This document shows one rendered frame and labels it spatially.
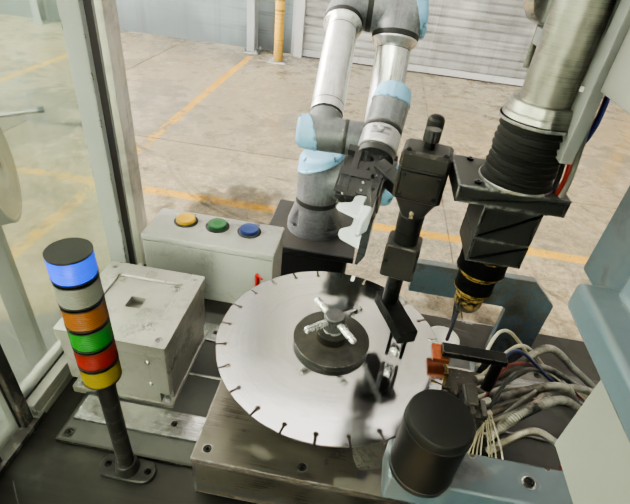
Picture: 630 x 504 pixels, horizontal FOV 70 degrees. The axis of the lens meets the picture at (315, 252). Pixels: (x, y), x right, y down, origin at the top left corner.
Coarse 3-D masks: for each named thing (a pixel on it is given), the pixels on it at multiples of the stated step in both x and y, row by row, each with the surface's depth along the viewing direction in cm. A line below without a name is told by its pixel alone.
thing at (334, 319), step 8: (320, 304) 66; (328, 312) 64; (336, 312) 64; (344, 312) 64; (352, 312) 65; (360, 312) 66; (328, 320) 62; (336, 320) 62; (344, 320) 63; (304, 328) 62; (312, 328) 62; (320, 328) 62; (328, 328) 63; (336, 328) 63; (344, 328) 62; (344, 336) 62; (352, 336) 61
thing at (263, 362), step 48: (288, 288) 75; (336, 288) 76; (240, 336) 66; (288, 336) 66; (384, 336) 68; (432, 336) 69; (240, 384) 59; (288, 384) 60; (336, 384) 60; (384, 384) 61; (432, 384) 62; (288, 432) 54; (336, 432) 55; (384, 432) 55
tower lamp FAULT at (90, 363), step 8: (112, 344) 52; (96, 352) 51; (104, 352) 51; (112, 352) 53; (80, 360) 51; (88, 360) 51; (96, 360) 51; (104, 360) 52; (112, 360) 53; (80, 368) 52; (88, 368) 52; (96, 368) 52; (104, 368) 53
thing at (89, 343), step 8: (104, 328) 50; (72, 336) 49; (80, 336) 49; (88, 336) 49; (96, 336) 50; (104, 336) 50; (112, 336) 52; (72, 344) 50; (80, 344) 49; (88, 344) 50; (96, 344) 50; (104, 344) 51; (80, 352) 50; (88, 352) 50
